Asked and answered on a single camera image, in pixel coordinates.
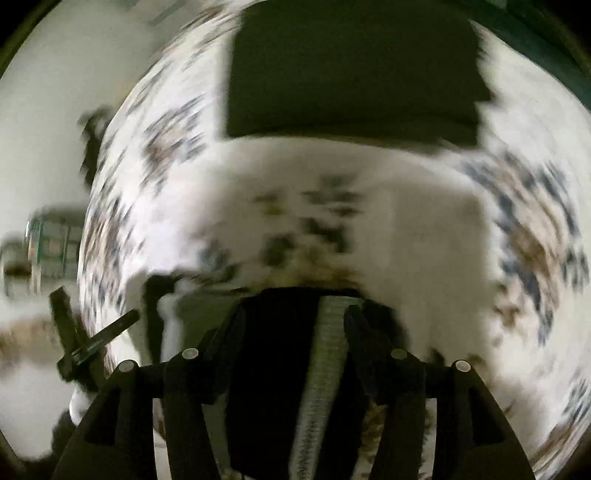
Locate cluttered shelf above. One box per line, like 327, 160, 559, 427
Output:
0, 208, 86, 296

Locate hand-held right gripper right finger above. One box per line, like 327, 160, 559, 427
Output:
343, 305, 537, 480

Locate black grey white striped garment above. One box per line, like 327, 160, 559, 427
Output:
142, 274, 241, 367

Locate floral printed blanket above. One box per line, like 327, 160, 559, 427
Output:
69, 0, 591, 480

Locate black shorts with patterned stripes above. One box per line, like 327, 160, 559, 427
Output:
222, 286, 407, 480

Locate folded black cloth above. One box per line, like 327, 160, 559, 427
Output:
225, 0, 492, 149

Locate dark object beside bed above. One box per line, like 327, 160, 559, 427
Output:
78, 106, 116, 185

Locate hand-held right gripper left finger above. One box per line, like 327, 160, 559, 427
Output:
52, 305, 249, 480

